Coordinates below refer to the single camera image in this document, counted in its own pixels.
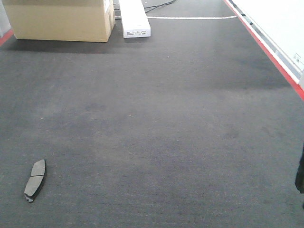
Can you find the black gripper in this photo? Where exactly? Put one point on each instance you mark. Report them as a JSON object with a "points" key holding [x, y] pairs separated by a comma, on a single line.
{"points": [[299, 179]]}

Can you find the dark grey brake pad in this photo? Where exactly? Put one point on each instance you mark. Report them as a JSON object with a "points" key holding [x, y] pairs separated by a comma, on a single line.
{"points": [[36, 180]]}

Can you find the long white box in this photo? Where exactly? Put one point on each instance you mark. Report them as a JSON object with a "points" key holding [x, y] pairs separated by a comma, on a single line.
{"points": [[135, 23]]}

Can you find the cardboard box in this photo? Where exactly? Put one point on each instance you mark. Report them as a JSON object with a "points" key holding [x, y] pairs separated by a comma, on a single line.
{"points": [[61, 20]]}

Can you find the red conveyor frame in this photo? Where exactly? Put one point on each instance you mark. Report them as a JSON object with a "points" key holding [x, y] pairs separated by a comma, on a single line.
{"points": [[279, 64]]}

